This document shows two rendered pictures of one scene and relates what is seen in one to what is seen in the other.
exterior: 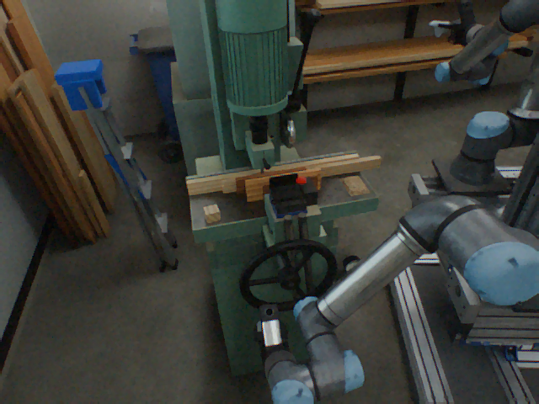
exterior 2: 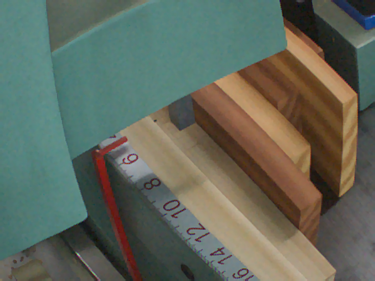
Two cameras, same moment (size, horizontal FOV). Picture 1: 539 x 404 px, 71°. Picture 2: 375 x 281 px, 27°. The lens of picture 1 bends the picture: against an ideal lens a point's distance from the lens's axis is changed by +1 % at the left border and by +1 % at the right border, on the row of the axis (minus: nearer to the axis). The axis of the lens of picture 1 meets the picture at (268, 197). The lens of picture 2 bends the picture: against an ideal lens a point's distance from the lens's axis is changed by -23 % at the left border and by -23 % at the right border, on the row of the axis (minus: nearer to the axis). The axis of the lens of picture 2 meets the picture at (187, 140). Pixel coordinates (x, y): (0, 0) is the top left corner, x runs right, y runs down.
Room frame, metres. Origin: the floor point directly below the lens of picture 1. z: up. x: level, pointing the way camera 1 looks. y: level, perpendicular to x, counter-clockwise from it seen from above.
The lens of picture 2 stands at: (1.15, 0.36, 1.30)
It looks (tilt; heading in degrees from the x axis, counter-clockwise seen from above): 45 degrees down; 254
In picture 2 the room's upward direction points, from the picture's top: 9 degrees counter-clockwise
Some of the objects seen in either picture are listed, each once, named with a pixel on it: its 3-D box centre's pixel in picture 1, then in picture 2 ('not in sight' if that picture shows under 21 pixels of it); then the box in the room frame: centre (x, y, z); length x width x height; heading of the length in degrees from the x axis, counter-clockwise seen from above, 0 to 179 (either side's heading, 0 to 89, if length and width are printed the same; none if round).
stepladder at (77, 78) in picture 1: (130, 179); not in sight; (1.60, 0.70, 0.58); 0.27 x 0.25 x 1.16; 100
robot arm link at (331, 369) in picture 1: (331, 367); not in sight; (0.41, -0.12, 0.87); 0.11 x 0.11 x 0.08; 13
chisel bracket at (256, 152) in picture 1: (260, 150); (129, 27); (1.07, 0.02, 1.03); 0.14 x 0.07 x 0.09; 11
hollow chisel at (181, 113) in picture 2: not in sight; (177, 85); (1.05, 0.02, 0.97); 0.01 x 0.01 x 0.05; 11
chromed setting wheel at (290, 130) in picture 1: (288, 131); not in sight; (1.20, -0.08, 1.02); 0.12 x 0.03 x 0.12; 11
